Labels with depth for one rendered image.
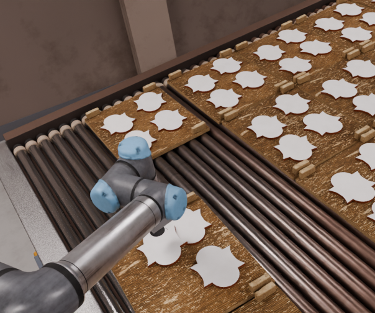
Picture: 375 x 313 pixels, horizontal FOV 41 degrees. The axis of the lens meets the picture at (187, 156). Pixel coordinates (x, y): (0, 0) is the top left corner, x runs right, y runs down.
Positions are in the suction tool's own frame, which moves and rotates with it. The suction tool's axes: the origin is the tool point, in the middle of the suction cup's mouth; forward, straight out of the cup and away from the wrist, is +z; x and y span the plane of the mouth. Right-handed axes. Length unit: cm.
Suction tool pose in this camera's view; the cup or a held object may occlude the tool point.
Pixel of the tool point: (157, 230)
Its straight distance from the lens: 141.7
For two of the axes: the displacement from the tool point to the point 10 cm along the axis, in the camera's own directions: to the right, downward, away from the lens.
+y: -6.2, -4.2, 6.6
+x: -7.7, 4.9, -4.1
